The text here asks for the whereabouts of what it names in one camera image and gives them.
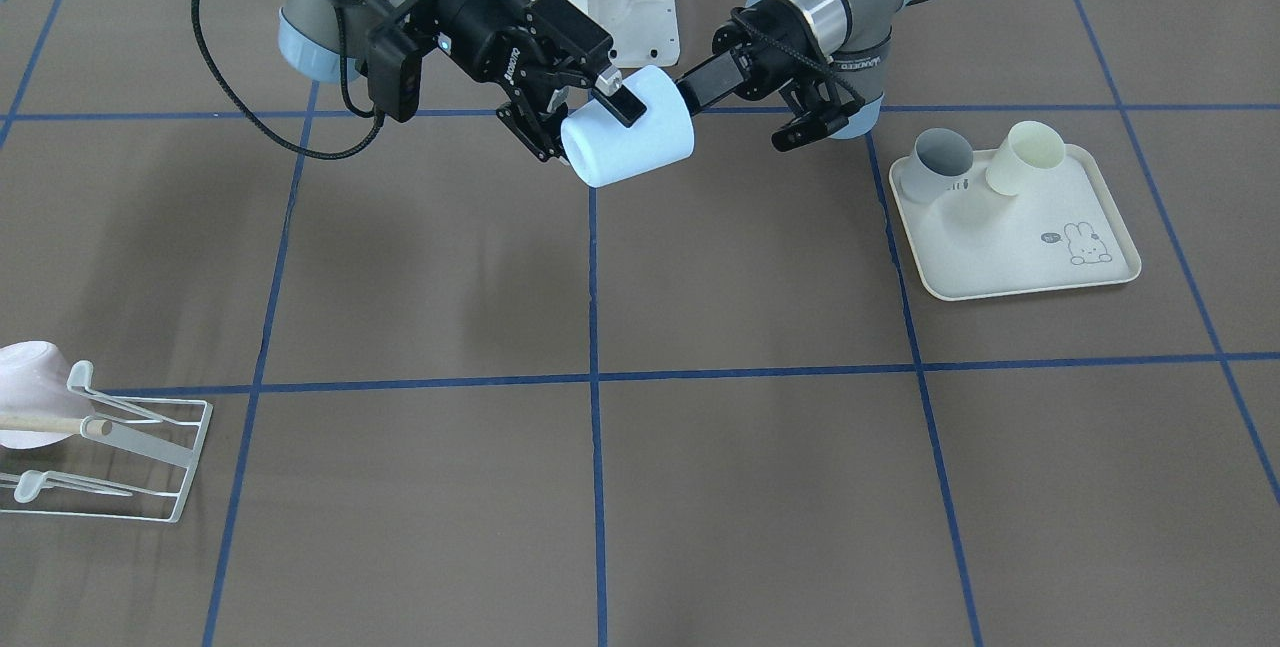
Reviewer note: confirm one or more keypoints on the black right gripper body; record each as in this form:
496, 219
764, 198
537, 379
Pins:
478, 28

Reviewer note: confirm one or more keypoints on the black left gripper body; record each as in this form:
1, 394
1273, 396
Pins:
768, 66

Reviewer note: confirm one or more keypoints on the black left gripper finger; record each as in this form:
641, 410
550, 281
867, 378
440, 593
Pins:
839, 122

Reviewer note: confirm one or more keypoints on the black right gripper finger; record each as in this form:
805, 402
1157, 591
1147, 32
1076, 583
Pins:
609, 90

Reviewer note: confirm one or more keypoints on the blue plastic cup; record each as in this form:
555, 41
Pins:
602, 151

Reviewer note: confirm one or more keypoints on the pale cream plastic cup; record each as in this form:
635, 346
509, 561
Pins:
1030, 151

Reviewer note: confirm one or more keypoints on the pink plastic cup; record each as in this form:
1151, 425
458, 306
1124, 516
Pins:
34, 382

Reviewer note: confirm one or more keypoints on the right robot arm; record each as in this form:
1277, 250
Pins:
324, 39

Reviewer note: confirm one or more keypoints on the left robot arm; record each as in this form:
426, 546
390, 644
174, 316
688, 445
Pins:
855, 35

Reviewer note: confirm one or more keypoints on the grey plastic cup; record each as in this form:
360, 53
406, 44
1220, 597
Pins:
938, 160

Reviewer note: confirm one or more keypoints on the cream plastic tray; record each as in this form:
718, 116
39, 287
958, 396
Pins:
974, 243

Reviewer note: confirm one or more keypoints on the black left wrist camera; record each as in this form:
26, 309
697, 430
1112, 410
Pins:
709, 82

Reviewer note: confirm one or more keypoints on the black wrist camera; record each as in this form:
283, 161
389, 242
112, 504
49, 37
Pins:
709, 82
393, 62

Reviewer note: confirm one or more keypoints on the white wire cup rack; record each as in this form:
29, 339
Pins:
137, 456

